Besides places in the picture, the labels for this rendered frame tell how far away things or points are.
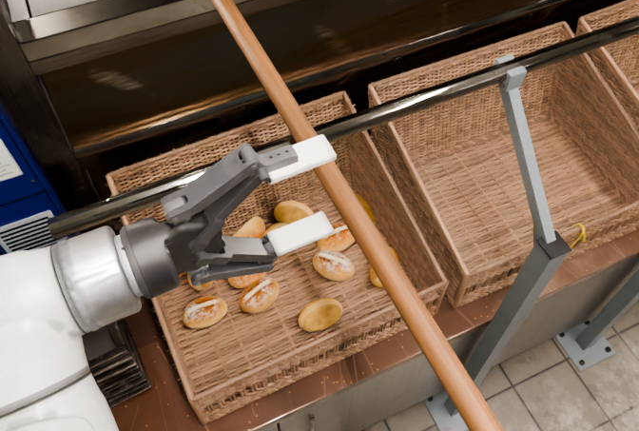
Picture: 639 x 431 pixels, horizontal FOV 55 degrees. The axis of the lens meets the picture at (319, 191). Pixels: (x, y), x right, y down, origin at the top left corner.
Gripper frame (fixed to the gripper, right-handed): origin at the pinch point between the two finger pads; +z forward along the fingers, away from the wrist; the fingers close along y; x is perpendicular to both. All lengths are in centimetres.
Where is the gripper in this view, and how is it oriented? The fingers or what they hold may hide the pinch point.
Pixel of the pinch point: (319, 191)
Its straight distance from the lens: 63.9
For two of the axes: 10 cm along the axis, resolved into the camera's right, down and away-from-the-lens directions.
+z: 9.0, -3.5, 2.5
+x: 4.3, 7.4, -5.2
